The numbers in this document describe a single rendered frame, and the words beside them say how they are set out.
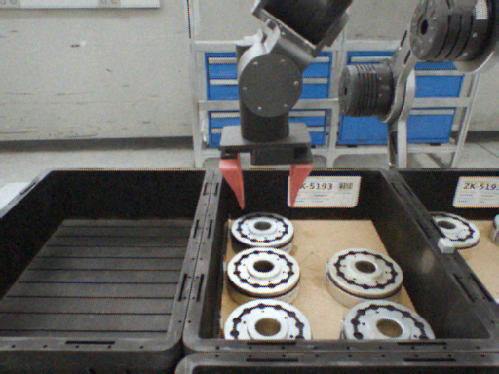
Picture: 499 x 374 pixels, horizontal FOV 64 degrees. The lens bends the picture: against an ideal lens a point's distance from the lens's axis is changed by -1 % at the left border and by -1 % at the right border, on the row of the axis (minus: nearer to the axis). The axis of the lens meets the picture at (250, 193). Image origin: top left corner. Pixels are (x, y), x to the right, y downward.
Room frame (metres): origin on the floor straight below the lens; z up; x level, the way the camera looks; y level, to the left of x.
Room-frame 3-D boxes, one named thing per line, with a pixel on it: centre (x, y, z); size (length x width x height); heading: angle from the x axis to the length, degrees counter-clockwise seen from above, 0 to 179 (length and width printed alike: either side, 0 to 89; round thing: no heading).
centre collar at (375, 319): (0.33, -0.16, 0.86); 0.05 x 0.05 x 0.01
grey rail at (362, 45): (2.38, -0.50, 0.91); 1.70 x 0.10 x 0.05; 93
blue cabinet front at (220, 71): (2.33, -0.10, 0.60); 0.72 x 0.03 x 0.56; 93
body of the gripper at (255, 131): (0.45, -0.02, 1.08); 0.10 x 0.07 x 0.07; 89
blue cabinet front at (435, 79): (2.37, -0.90, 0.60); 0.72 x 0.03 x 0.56; 93
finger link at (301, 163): (0.45, -0.04, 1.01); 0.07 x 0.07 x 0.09; 89
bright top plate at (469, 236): (0.56, -0.32, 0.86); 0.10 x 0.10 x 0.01
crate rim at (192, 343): (0.45, -0.09, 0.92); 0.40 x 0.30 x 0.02; 0
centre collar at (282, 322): (0.34, -0.02, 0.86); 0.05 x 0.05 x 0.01
